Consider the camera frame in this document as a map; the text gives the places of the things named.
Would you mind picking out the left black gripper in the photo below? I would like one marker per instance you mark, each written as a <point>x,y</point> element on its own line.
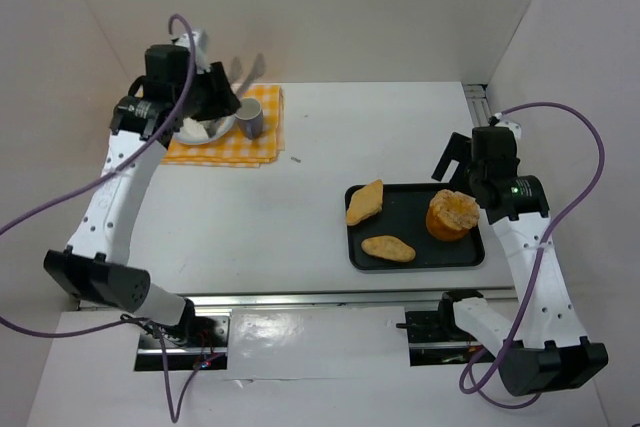
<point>223,92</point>

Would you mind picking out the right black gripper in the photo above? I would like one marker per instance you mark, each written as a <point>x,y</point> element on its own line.
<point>451,156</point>

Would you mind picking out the metal tongs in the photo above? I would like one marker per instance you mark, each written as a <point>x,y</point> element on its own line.
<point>247,74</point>

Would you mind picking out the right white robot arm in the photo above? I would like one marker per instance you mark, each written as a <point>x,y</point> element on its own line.
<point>545,348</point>

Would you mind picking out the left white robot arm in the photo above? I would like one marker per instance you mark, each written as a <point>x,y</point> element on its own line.
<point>178,84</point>

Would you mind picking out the flat triangular bread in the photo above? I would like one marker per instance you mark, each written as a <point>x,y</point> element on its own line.
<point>365,203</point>

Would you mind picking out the oval flat bread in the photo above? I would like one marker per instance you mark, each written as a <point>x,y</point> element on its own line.
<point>389,248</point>

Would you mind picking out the white plate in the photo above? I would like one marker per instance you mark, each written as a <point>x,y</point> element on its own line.
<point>195,133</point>

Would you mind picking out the purple mug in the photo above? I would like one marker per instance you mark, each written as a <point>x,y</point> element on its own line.
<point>250,118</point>

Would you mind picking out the yellow checkered cloth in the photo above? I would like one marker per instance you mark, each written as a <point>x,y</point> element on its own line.
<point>233,149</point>

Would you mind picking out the tall sugared pastry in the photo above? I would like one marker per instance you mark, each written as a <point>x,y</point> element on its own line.
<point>451,215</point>

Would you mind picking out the black tray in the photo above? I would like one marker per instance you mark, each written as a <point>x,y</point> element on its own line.
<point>403,216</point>

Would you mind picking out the aluminium corner rail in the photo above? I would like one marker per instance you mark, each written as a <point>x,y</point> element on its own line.
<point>475,95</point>

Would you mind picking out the aluminium front rail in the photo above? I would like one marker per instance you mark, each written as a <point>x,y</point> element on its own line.
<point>315,299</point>

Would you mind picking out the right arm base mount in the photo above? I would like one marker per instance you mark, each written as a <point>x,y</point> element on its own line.
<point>433,338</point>

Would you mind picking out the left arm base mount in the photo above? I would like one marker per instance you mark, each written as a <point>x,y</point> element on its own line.
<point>206,348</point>

